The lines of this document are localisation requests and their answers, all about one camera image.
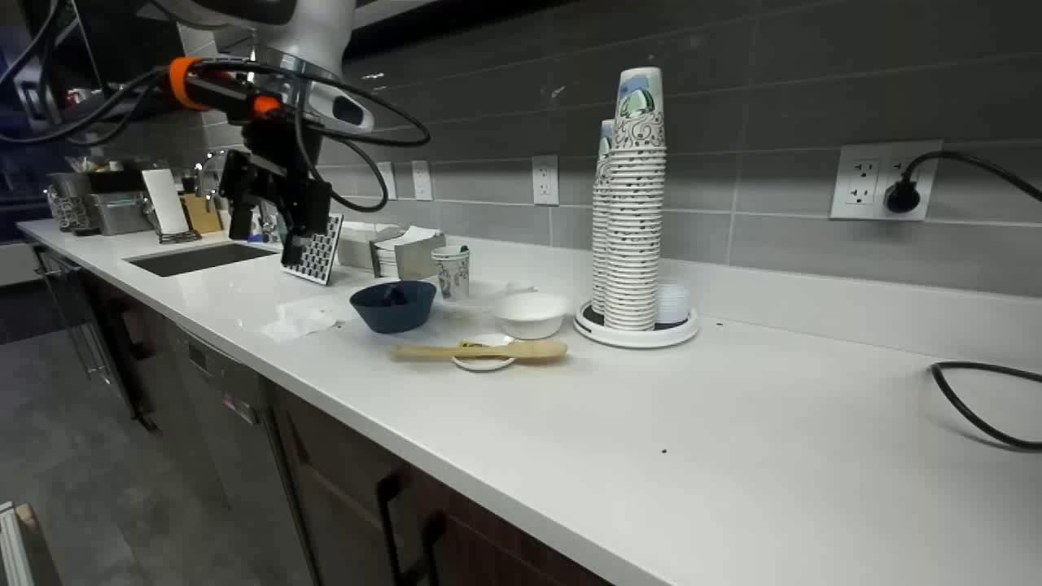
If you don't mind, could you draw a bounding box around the black plug cable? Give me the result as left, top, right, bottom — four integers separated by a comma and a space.
898, 148, 1042, 204

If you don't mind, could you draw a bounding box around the short paper cup stack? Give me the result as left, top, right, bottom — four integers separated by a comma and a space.
590, 116, 618, 319

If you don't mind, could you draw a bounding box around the white round cup tray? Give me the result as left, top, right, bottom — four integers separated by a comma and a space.
569, 299, 705, 353

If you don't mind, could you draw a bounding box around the black cable on counter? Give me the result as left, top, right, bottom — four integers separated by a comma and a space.
929, 359, 1042, 451

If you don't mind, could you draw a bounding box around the dark cabinet door handle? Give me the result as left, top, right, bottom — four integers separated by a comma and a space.
370, 470, 406, 586
416, 511, 451, 586

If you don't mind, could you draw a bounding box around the brown wooden holder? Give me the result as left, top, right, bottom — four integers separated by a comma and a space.
175, 188, 227, 242

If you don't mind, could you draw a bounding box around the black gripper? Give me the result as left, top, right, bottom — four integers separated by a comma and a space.
219, 107, 335, 269

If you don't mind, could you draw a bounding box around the wooden spoon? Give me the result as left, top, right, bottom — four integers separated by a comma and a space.
389, 334, 569, 367

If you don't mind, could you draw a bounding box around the white power outlet plate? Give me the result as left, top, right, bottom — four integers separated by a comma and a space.
828, 140, 943, 224

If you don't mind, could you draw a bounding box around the white napkin box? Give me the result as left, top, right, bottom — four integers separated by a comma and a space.
339, 219, 451, 283

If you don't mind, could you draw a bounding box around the blue bowl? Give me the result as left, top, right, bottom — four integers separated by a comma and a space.
349, 278, 439, 334

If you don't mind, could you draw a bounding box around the black power plug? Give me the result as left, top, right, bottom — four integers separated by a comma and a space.
883, 177, 924, 219

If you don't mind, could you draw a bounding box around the black white patterned box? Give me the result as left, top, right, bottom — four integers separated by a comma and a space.
282, 213, 346, 289

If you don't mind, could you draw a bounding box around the small white dish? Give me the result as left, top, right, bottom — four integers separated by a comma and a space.
451, 333, 522, 373

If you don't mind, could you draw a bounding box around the white card sign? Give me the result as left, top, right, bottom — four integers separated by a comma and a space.
138, 165, 194, 244

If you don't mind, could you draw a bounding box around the metal condiment container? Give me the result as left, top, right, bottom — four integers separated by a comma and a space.
39, 160, 153, 238

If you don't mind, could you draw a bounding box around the white bowl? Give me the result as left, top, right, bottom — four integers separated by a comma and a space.
492, 285, 573, 341

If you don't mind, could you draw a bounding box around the tall paper cup stack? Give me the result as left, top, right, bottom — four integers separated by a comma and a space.
604, 65, 667, 333

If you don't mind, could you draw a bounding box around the black recessed counter sink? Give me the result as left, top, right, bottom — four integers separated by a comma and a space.
124, 242, 279, 281

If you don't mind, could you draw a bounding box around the printed paper cup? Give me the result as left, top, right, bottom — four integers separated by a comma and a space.
430, 242, 476, 302

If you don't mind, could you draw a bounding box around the black robot cable with orange connectors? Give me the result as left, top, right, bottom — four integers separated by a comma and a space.
0, 0, 433, 216

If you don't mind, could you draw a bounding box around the clear plastic wrap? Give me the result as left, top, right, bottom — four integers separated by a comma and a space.
257, 296, 349, 346

